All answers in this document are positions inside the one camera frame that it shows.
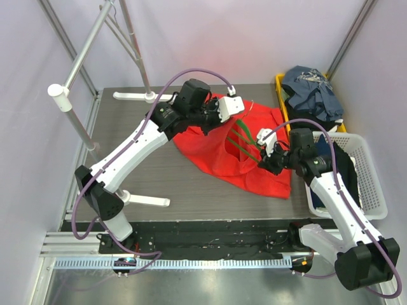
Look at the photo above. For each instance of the black garment in tray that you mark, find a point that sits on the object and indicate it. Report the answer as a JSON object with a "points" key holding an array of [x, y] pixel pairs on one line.
{"points": [[292, 114]]}

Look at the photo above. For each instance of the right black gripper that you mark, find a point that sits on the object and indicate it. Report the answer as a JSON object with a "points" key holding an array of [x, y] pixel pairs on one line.
{"points": [[269, 160]]}

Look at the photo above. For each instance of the metal clothes rack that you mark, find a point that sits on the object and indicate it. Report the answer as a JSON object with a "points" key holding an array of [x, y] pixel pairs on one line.
{"points": [[60, 93]]}

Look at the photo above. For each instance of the white slotted cable duct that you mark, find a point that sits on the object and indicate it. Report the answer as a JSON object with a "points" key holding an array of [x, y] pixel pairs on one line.
{"points": [[124, 263]]}

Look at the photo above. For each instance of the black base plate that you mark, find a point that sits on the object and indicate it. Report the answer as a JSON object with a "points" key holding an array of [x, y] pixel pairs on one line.
{"points": [[211, 240]]}

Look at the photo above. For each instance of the grey clothes hanger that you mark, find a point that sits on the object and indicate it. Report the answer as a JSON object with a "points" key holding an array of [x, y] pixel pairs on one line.
{"points": [[121, 37]]}

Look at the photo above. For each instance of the white plastic laundry basket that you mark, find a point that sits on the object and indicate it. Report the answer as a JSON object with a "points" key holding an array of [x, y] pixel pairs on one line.
{"points": [[371, 196]]}

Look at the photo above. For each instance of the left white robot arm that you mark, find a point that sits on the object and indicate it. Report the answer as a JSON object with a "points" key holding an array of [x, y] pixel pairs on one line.
{"points": [[193, 105]]}

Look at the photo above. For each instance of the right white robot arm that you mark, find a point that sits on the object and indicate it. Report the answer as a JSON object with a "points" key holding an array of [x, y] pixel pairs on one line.
{"points": [[361, 257]]}

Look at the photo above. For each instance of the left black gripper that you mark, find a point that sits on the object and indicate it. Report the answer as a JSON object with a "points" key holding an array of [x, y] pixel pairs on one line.
{"points": [[212, 105]]}

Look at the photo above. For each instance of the yellow plastic tray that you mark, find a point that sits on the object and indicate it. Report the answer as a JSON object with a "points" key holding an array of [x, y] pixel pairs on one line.
{"points": [[278, 89]]}

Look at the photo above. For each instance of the blue grey garment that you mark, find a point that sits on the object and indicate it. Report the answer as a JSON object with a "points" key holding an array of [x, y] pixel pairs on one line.
{"points": [[310, 92]]}

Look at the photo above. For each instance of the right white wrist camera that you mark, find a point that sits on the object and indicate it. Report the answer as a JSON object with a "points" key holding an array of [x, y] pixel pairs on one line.
{"points": [[266, 138]]}

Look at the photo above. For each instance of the red tank top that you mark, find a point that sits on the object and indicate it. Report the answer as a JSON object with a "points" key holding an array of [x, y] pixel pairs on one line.
{"points": [[215, 156]]}

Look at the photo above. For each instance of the green clothes hanger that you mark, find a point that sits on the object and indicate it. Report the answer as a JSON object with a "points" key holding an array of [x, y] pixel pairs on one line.
{"points": [[241, 137]]}

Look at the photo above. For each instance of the navy garment in basket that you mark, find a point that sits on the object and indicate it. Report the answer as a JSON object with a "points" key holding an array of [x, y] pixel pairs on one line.
{"points": [[345, 167]]}

